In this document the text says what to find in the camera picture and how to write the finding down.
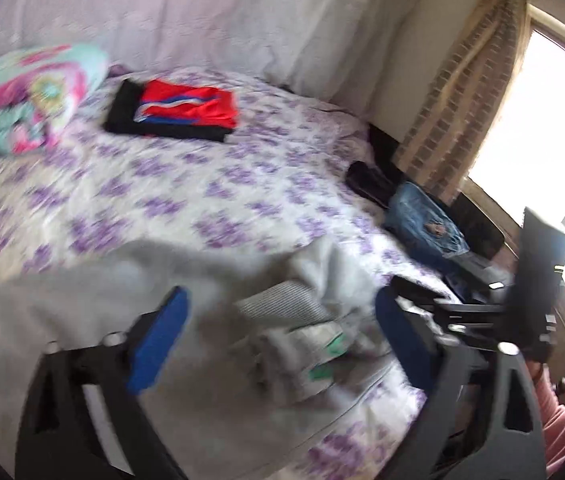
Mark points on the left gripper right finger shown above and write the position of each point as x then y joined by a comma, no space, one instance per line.
480,418

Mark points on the black folded garment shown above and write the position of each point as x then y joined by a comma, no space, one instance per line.
120,119

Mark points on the purple floral bed sheet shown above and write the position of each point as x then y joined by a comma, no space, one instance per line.
274,186

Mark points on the red blue folded garment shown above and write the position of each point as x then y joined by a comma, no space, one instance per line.
178,105

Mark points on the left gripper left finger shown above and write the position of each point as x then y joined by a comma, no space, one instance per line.
57,437

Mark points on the beige checked curtain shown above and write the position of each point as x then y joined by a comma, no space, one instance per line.
465,97

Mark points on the white lace covered headboard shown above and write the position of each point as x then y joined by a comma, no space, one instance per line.
331,50

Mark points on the turquoise pink floral folded quilt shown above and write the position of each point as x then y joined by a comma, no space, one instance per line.
40,91

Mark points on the blue jeans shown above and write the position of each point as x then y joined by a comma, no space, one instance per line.
421,225

